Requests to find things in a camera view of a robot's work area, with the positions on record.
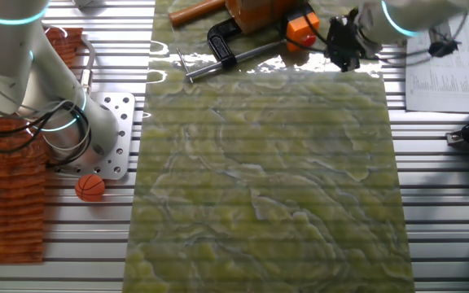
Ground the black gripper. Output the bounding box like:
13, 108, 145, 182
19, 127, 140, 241
325, 8, 366, 73

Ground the orange box with red button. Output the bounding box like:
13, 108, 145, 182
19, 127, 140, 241
285, 11, 321, 52

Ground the orange wooden block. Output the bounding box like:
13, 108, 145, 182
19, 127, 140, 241
225, 0, 300, 34

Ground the black C-clamp silver screw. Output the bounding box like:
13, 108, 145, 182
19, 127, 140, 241
176, 18, 289, 85

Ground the printed white paper sheet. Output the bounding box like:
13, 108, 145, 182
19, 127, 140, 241
405, 14, 469, 114

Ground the green marble pattern mat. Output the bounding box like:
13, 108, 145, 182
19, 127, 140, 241
122, 0, 417, 293

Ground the small orange basketball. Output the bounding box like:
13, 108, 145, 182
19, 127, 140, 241
74, 174, 107, 203

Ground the black cable clip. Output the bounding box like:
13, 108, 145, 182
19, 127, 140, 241
427, 38, 462, 58

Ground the brown wooden handle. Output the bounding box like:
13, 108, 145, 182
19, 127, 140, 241
168, 0, 227, 28

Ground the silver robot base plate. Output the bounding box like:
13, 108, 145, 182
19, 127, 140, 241
49, 91, 137, 181

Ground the grey hose metal connector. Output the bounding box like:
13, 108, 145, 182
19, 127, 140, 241
80, 37, 96, 95

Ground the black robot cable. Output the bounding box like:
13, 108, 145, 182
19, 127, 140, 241
0, 7, 469, 168

